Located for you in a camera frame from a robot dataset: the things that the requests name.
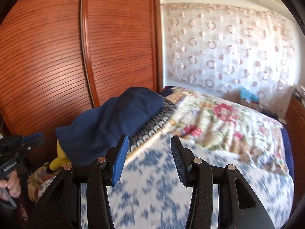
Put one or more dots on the navy bed sheet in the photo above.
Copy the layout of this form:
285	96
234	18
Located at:
287	145

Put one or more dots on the blue floral bed sheet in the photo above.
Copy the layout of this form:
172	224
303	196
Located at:
154	207

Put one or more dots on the blue box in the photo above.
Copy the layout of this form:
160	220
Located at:
249	97

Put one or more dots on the yellow plush toy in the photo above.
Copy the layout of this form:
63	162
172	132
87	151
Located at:
59	159

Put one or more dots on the person's left hand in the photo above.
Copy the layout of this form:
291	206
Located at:
12	187

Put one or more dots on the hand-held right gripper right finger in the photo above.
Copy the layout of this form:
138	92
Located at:
178	164

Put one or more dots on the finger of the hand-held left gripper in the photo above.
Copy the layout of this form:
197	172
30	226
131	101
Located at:
35	138

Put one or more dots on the wooden slatted wardrobe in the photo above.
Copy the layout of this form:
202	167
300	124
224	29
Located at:
47	64

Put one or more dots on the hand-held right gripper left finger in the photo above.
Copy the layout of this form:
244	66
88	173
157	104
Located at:
120	159

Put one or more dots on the white circle-patterned wall curtain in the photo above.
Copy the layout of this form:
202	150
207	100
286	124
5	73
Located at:
226	52

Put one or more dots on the dark patterned pillow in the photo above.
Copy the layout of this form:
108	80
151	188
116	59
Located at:
157	120

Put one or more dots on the pink floral quilt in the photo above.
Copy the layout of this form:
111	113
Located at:
226	124

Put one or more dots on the long wooden cabinet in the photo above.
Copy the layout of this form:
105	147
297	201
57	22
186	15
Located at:
295	116

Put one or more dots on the navy blue printed T-shirt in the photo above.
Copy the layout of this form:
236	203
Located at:
107	121

